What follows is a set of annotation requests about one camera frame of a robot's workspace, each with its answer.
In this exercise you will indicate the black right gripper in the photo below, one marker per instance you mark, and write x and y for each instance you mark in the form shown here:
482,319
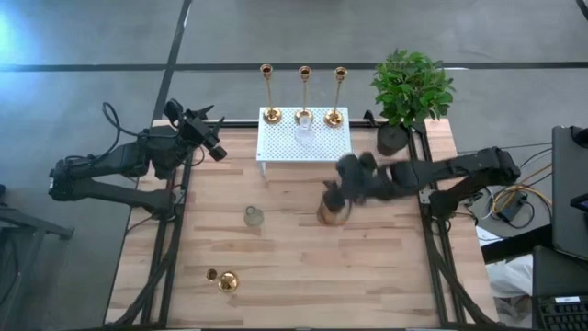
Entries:
367,179

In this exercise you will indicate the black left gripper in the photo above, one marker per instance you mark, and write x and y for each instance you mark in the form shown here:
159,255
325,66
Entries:
193,133

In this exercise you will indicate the amber ribbed glass candle holder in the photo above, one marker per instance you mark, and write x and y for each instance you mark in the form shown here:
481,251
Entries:
324,220

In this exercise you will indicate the tall gold candlestick holder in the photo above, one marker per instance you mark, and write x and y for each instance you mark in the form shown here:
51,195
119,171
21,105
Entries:
272,115
333,119
305,73

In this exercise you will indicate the clear ribbed glass candle holder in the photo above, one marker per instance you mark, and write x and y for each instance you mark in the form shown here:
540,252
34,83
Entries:
304,135

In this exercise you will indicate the green ribbed glass candle holder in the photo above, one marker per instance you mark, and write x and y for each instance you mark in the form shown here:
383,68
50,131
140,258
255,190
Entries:
253,217

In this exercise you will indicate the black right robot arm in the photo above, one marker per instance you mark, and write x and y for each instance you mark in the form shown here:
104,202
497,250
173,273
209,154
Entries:
482,163

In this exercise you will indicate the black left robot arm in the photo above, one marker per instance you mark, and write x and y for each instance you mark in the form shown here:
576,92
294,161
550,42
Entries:
115,195

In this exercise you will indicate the white perforated metal shelf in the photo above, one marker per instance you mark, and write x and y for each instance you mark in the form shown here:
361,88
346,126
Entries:
280,142

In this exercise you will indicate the green plant in black pot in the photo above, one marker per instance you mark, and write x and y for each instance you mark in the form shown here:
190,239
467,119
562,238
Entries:
413,92

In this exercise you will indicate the short gold candlestick holder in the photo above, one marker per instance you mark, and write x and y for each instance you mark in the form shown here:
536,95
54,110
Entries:
228,281

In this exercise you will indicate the white paper sheet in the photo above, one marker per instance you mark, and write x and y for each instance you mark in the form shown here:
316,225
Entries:
487,236

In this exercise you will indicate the black power adapter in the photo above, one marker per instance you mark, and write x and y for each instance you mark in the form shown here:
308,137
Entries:
513,209

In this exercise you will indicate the white crumpled cloth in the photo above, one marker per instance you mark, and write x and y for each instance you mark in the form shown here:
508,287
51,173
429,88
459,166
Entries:
510,276

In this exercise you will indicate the black metal stand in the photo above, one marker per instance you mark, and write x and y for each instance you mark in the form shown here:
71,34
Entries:
27,223

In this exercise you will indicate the dark grey laptop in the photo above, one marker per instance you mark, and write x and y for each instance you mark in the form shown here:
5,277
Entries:
562,184

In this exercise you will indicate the dark grey box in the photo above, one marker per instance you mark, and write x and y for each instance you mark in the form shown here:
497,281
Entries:
556,276

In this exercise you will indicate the black device with blue screen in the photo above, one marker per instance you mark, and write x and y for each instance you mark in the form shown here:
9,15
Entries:
581,203

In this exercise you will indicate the black round object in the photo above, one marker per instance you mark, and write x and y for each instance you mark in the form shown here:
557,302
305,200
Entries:
581,137

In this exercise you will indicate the black keyboard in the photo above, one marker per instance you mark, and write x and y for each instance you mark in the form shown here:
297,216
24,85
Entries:
560,315

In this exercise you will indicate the black metal table frame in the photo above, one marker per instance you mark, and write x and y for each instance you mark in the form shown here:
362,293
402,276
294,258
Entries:
239,124

